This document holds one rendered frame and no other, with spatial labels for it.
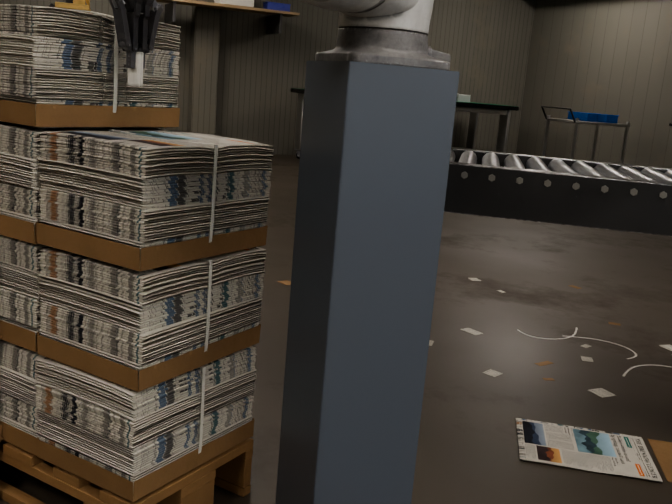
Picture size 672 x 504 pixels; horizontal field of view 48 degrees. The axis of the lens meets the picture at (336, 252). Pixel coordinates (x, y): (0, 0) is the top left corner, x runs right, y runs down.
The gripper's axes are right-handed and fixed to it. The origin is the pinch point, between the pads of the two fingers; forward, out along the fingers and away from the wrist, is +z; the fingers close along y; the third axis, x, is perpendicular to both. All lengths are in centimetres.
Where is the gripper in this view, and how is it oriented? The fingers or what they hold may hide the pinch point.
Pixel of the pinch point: (135, 69)
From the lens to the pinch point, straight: 165.4
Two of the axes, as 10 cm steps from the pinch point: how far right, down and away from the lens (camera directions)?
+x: 8.5, 1.8, -5.0
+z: -0.8, 9.7, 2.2
